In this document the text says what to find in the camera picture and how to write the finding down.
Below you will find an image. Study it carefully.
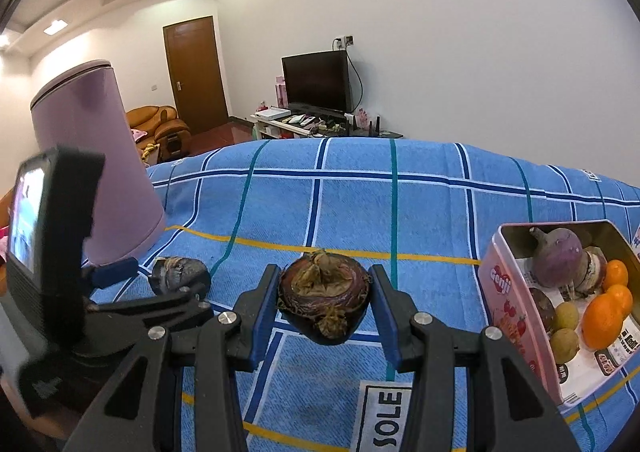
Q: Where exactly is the yellow brown longan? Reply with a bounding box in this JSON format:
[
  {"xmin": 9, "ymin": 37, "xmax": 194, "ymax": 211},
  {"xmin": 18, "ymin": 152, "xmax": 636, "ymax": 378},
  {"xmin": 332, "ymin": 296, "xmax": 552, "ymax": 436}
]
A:
[{"xmin": 554, "ymin": 302, "xmax": 580, "ymax": 331}]

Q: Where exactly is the pink floral cushion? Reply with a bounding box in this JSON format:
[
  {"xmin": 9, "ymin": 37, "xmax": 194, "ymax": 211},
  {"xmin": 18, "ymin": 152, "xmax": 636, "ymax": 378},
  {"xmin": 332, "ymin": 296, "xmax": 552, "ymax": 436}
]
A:
[{"xmin": 131, "ymin": 129, "xmax": 148, "ymax": 142}]

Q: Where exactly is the purple round turnip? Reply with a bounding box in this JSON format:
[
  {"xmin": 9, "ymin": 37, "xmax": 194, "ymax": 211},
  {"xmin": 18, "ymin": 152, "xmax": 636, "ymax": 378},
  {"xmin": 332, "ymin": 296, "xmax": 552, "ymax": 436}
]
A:
[{"xmin": 529, "ymin": 227, "xmax": 589, "ymax": 288}]

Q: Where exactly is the wooden coffee table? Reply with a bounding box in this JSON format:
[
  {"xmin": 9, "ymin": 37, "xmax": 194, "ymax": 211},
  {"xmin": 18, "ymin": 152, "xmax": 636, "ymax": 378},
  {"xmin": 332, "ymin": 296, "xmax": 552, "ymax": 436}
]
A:
[{"xmin": 140, "ymin": 143, "xmax": 160, "ymax": 167}]

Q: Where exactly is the white floral mug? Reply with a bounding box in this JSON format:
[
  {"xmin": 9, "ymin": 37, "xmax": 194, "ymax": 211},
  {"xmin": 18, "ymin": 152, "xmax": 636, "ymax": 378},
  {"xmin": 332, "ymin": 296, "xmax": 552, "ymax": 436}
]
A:
[{"xmin": 631, "ymin": 226, "xmax": 640, "ymax": 255}]

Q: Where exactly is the orange leather sofa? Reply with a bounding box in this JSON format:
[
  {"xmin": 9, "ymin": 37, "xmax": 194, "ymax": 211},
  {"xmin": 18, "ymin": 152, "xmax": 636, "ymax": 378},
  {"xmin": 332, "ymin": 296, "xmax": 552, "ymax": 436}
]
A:
[{"xmin": 126, "ymin": 105, "xmax": 192, "ymax": 164}]

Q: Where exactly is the orange tangerine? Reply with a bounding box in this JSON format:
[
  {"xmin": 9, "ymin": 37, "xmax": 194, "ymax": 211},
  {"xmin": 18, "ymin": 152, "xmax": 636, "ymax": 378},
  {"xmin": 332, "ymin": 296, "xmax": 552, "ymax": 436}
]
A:
[
  {"xmin": 605, "ymin": 284, "xmax": 634, "ymax": 318},
  {"xmin": 582, "ymin": 293, "xmax": 624, "ymax": 350},
  {"xmin": 602, "ymin": 259, "xmax": 629, "ymax": 290}
]

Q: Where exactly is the brown dried mangosteen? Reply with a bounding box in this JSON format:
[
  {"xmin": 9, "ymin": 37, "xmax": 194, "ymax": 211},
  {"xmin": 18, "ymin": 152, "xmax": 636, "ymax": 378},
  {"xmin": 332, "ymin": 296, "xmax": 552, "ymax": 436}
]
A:
[{"xmin": 277, "ymin": 250, "xmax": 372, "ymax": 346}]

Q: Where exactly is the pink box beside television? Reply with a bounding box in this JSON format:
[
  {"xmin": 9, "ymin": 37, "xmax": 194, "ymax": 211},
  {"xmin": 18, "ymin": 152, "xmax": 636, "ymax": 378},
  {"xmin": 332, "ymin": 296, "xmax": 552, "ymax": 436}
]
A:
[{"xmin": 274, "ymin": 76, "xmax": 288, "ymax": 108}]

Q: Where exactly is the paper leaflet in tin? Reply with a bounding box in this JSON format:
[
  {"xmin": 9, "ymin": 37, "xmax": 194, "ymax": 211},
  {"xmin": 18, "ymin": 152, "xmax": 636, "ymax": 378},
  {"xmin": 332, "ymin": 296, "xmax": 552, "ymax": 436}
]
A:
[{"xmin": 515, "ymin": 254, "xmax": 639, "ymax": 406}]

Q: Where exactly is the white tv stand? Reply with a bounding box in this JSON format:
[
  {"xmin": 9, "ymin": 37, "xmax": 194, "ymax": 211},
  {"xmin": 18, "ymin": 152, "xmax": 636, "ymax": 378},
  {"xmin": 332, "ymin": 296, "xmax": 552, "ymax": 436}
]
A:
[{"xmin": 250, "ymin": 108, "xmax": 404, "ymax": 139}]

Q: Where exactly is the wall power socket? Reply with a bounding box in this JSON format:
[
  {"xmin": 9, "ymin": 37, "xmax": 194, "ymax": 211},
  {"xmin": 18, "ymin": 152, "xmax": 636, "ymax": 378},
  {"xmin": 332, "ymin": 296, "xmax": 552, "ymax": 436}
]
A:
[{"xmin": 332, "ymin": 35, "xmax": 354, "ymax": 50}]

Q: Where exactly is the black wifi router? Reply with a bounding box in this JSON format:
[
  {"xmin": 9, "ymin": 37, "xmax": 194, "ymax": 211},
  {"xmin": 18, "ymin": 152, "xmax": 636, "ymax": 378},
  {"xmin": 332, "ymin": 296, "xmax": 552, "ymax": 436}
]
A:
[{"xmin": 354, "ymin": 116, "xmax": 386, "ymax": 138}]

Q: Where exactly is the black television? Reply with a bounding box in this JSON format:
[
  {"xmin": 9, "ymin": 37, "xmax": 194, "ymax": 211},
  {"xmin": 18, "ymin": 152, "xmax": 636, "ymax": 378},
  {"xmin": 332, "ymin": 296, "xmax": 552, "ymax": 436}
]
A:
[{"xmin": 281, "ymin": 50, "xmax": 352, "ymax": 113}]

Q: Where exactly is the purple electric kettle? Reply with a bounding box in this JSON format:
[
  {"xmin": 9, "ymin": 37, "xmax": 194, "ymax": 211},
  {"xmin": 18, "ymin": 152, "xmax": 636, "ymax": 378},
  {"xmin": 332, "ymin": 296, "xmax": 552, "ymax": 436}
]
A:
[{"xmin": 29, "ymin": 58, "xmax": 167, "ymax": 267}]

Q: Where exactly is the pink metal tin box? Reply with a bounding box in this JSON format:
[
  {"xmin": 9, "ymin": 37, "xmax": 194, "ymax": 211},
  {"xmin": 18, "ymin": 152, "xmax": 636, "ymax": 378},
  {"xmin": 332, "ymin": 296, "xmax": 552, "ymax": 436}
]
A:
[{"xmin": 478, "ymin": 220, "xmax": 639, "ymax": 408}]

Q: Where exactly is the dark mangosteen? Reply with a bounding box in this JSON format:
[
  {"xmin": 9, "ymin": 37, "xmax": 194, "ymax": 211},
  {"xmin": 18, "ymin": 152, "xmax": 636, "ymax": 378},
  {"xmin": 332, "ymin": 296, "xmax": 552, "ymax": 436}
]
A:
[{"xmin": 529, "ymin": 287, "xmax": 556, "ymax": 334}]

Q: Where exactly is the brown wooden door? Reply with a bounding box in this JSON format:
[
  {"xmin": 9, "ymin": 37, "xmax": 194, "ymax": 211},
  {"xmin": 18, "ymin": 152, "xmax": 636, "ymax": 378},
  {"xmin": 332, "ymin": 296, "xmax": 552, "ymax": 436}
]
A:
[{"xmin": 163, "ymin": 16, "xmax": 229, "ymax": 134}]

